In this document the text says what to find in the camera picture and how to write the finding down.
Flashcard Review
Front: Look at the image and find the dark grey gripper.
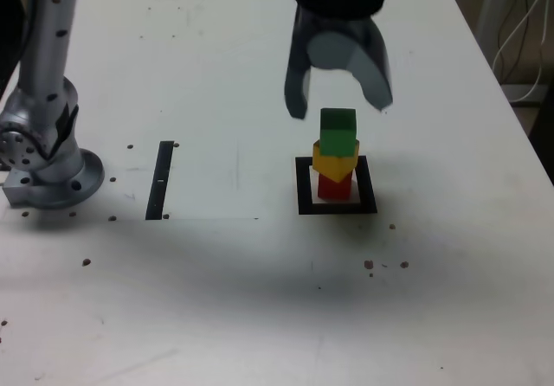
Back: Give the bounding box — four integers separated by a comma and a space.
283, 10, 395, 121

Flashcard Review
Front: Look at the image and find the green cube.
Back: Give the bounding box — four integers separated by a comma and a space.
319, 107, 359, 158

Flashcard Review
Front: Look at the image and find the yellow cube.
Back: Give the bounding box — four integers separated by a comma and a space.
312, 139, 361, 184

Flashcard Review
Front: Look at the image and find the red cube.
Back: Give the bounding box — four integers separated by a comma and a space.
317, 172, 353, 202

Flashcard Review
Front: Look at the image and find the black tape square outline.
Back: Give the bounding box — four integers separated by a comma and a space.
294, 155, 378, 216

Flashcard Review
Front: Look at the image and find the black tape strip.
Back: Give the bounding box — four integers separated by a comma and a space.
145, 140, 176, 222

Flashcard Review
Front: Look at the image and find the white cable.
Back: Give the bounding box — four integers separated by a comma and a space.
512, 3, 547, 101
492, 0, 554, 85

